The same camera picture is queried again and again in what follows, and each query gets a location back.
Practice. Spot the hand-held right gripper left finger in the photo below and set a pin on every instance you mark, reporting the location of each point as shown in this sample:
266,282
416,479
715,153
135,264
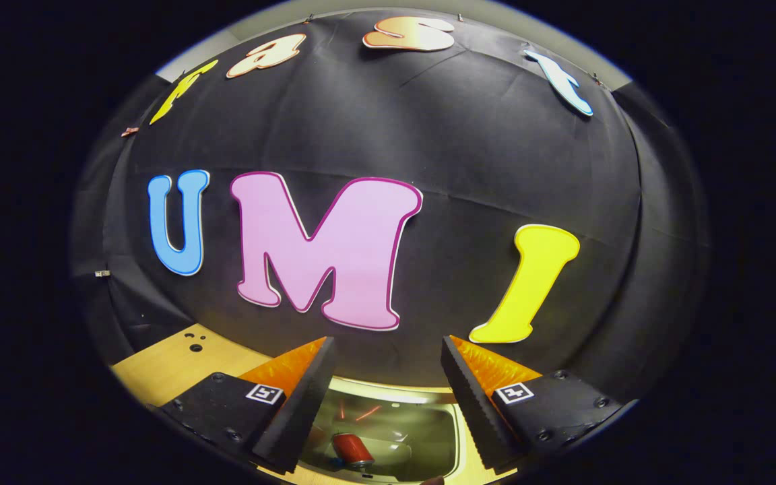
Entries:
297,411

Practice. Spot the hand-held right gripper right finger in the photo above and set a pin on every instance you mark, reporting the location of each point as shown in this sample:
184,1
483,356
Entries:
472,411

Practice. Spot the pale green desktop garbage bin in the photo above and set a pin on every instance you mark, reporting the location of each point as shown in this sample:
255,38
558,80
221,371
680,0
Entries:
415,431

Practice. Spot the red pop can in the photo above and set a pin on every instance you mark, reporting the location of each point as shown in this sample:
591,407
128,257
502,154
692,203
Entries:
351,448

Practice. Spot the wooden desktop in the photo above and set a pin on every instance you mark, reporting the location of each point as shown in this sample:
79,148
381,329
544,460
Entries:
172,367

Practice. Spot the black backdrop cloth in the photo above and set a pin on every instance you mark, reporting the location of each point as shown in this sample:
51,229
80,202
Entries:
469,148

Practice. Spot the copper cloth clip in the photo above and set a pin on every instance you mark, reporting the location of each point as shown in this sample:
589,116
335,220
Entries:
130,131

